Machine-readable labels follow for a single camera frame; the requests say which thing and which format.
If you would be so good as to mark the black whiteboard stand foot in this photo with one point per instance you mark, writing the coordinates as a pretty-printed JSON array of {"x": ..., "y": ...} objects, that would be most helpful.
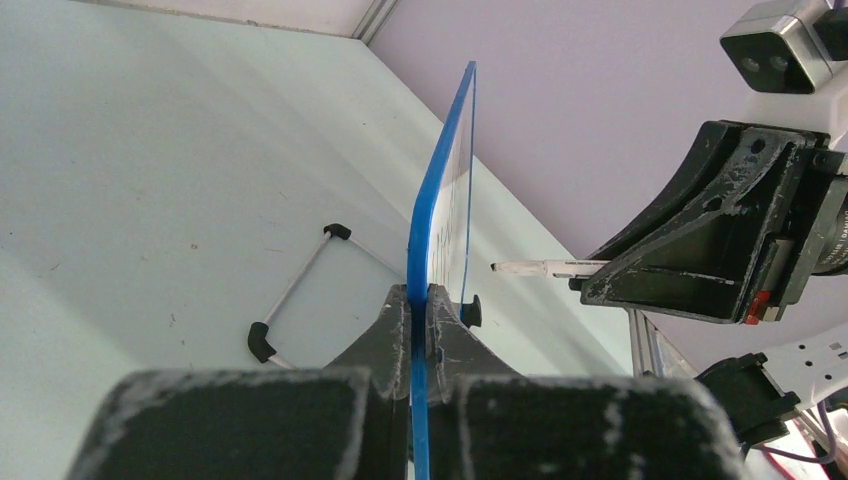
[{"x": 471, "y": 313}]

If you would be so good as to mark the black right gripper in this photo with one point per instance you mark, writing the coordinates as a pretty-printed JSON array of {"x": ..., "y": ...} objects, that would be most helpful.
[{"x": 698, "y": 250}]

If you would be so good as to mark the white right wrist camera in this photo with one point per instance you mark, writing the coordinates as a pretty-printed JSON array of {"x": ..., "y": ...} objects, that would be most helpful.
[{"x": 793, "y": 56}]

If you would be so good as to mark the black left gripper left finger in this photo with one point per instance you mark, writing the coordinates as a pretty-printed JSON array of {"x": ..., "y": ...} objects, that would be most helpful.
[{"x": 348, "y": 420}]

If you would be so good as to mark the black whiteboard marker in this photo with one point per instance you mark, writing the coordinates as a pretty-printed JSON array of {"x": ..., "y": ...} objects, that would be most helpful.
[{"x": 552, "y": 268}]

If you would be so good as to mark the blue-framed whiteboard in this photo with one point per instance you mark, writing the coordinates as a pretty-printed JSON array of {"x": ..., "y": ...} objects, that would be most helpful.
[{"x": 438, "y": 245}]

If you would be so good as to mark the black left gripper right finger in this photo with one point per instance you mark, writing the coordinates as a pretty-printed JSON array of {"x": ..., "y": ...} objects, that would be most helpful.
[{"x": 500, "y": 426}]

